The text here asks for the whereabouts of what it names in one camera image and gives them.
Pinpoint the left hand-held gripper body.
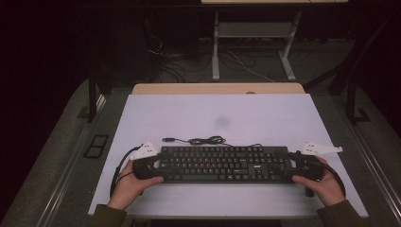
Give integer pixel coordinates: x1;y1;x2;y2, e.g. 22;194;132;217
130;140;165;182

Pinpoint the person's left hand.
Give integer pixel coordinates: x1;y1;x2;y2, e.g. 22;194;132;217
107;159;165;212

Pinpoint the white-framed desk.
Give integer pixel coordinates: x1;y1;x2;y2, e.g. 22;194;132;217
200;0;349;82

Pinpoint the black computer keyboard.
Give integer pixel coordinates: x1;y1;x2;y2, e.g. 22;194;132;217
156;145;296;184

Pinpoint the metal floor rail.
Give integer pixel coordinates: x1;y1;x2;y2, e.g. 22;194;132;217
36;94;107;227
330;94;401;221

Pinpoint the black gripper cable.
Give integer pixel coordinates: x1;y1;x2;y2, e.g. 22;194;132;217
109;145;145;198
321;164;347;198

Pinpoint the wooden table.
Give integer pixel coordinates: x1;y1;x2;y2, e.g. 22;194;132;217
131;82;306;96

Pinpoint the black metal stand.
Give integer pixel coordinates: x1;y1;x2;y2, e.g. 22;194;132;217
304;12;401;126
87;74;108;124

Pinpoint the black keyboard cable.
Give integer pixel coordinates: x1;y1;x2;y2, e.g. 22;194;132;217
162;135;263;148

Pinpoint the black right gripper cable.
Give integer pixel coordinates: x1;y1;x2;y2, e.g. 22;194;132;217
321;164;347;198

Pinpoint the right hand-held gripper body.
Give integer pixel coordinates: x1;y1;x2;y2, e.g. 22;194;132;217
294;141;343;199

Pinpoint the person's right hand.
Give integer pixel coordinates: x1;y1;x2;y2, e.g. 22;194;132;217
291;156;346;207

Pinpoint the black floor socket frame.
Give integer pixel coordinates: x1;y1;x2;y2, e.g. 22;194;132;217
83;134;110;159

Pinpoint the white floor cable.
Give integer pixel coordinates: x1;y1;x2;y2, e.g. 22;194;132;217
226;50;276;83

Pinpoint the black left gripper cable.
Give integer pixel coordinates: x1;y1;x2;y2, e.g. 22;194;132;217
109;145;145;198

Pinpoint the black floor cable bundle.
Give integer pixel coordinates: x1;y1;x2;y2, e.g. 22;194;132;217
147;34;213;83

